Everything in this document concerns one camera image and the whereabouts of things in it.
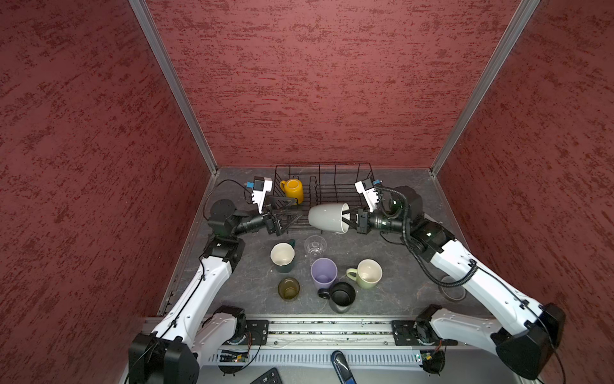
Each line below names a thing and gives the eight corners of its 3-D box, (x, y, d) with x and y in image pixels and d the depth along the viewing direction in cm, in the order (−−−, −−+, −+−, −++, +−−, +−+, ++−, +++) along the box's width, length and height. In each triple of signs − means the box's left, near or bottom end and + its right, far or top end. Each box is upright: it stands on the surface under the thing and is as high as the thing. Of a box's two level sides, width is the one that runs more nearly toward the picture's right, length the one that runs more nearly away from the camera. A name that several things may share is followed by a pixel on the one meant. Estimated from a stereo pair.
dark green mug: (272, 276, 88) (268, 264, 79) (275, 252, 94) (271, 238, 85) (295, 276, 88) (293, 264, 79) (296, 252, 94) (294, 238, 85)
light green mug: (360, 299, 83) (365, 290, 75) (345, 279, 87) (348, 268, 79) (380, 283, 87) (387, 272, 78) (365, 264, 91) (370, 253, 83)
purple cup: (310, 294, 83) (310, 283, 74) (310, 270, 89) (310, 257, 79) (335, 294, 83) (338, 283, 74) (334, 270, 89) (336, 257, 79)
